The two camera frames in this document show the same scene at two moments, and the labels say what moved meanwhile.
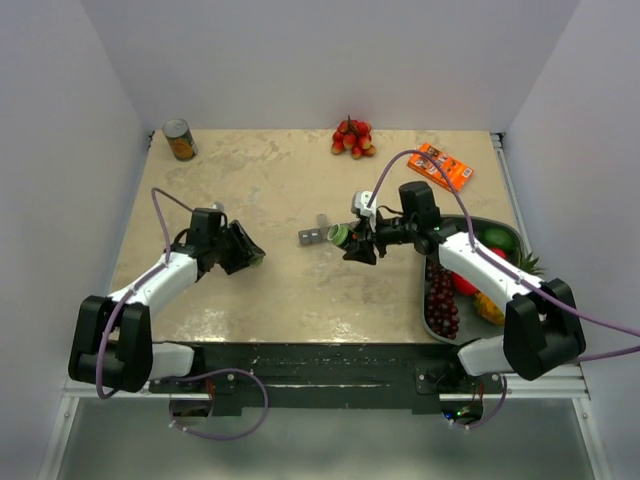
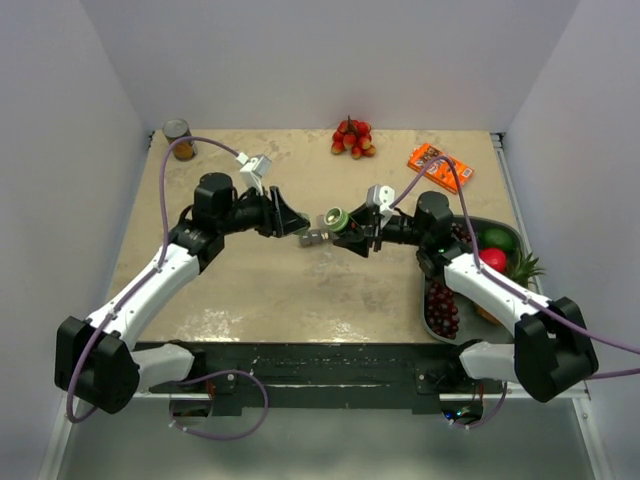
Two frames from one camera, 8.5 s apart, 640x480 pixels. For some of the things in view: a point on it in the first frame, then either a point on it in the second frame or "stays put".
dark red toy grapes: x=441 y=313 stays put
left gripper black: x=243 y=254 to x=287 y=220
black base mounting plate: x=372 y=377 stays put
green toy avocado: x=500 y=238 stays put
